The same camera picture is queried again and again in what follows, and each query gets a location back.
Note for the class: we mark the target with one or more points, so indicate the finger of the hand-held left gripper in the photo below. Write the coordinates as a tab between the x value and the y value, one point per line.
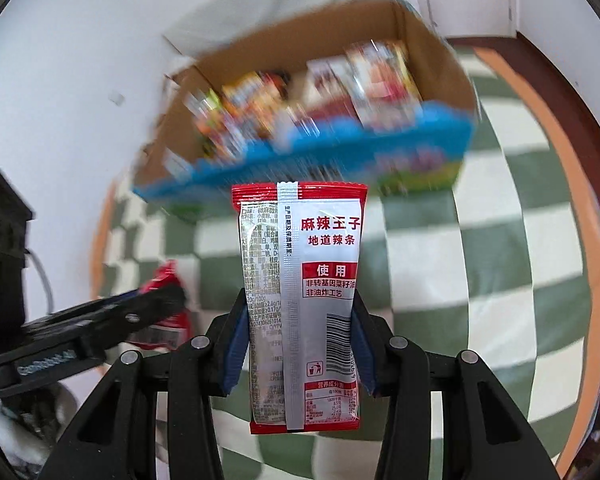
140	310

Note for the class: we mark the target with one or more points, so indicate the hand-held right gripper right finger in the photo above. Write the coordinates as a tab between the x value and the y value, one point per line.
364	350

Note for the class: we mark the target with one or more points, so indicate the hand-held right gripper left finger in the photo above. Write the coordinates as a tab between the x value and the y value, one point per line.
235	345

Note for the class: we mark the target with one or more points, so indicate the red spicy strip packet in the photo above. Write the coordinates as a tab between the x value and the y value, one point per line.
320	310
162	275

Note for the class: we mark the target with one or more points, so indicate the cardboard box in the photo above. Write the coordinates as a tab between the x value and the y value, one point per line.
420	155

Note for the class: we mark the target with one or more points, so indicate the person's left forearm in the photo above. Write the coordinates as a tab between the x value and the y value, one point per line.
15	435

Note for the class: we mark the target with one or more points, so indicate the green white checkered mat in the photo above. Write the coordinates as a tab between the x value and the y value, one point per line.
480	260

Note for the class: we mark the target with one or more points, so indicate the colourful candy bag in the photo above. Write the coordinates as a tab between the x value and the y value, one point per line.
212	125

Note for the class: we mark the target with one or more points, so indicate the yellow instant noodle packet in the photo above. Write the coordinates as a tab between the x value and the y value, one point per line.
255	95

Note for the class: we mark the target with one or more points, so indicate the yellow panda snack packet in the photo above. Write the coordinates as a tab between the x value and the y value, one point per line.
385	80

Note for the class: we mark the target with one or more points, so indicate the white chocolate wafer packet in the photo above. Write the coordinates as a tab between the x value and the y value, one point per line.
325	77

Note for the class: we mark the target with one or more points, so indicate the small white wall plate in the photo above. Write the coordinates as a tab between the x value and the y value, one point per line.
115	97

